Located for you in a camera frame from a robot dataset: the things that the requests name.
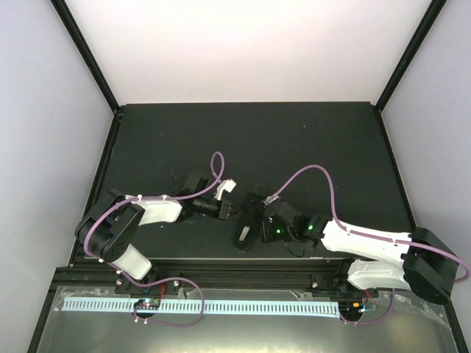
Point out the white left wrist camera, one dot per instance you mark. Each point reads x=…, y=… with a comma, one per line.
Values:
x=226, y=186

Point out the black canvas shoe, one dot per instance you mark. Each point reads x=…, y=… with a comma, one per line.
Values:
x=251, y=214

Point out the right green circuit board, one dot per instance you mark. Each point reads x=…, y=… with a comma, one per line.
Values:
x=356, y=307

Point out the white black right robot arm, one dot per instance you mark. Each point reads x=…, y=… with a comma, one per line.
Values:
x=368, y=246

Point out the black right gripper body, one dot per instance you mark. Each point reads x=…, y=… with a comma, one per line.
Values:
x=273, y=236

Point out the black left corner frame post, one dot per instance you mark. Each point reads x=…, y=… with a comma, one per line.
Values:
x=85, y=52

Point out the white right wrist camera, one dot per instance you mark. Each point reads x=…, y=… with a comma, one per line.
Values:
x=271, y=199

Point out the left green circuit board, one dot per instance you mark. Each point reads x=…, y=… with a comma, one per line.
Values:
x=151, y=304

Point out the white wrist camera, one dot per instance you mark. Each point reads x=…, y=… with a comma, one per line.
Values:
x=271, y=199
x=226, y=186

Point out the white slotted cable duct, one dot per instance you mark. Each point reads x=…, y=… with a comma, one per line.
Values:
x=208, y=307

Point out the black shoelace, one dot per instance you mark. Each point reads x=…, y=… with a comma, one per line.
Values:
x=295, y=248

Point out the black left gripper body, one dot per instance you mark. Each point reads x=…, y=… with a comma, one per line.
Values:
x=222, y=209

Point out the green circuit board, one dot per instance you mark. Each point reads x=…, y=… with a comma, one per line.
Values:
x=151, y=304
x=356, y=307

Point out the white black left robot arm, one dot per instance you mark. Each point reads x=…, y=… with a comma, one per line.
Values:
x=107, y=230

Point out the black front mounting rail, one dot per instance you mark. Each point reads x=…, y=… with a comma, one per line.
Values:
x=321, y=276

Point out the black right corner frame post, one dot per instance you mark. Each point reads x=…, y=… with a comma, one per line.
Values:
x=421, y=32

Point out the black corner frame post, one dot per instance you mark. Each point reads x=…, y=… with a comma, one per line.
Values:
x=421, y=32
x=85, y=52

